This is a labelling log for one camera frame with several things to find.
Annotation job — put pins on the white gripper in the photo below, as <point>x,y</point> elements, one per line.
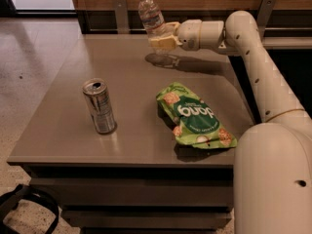
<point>189,33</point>

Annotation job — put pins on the clear plastic water bottle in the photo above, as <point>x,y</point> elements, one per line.
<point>153,22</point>

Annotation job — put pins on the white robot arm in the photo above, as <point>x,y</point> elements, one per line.
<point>273,160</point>

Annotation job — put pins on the green snack bag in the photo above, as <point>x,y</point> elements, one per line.
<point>195,123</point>

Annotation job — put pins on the silver drink can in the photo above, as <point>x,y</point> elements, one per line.
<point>96,94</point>

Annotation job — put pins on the grey drawer cabinet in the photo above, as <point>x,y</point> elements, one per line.
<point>136,179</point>

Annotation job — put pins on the left metal bracket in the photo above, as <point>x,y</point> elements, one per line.
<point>121,16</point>

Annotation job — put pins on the metal bracket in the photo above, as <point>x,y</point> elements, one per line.
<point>264,12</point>
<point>121,16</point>

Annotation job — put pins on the right metal bracket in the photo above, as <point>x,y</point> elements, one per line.
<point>264,12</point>

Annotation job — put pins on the wooden wall counter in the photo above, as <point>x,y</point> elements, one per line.
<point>289,26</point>

